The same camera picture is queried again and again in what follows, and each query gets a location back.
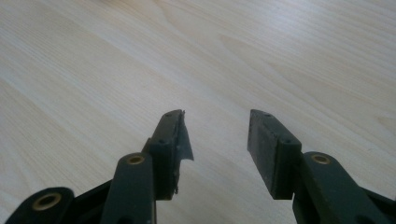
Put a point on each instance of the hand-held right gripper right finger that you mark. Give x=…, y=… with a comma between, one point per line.
x=270, y=155

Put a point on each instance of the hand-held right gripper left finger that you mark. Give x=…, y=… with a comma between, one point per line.
x=163, y=155

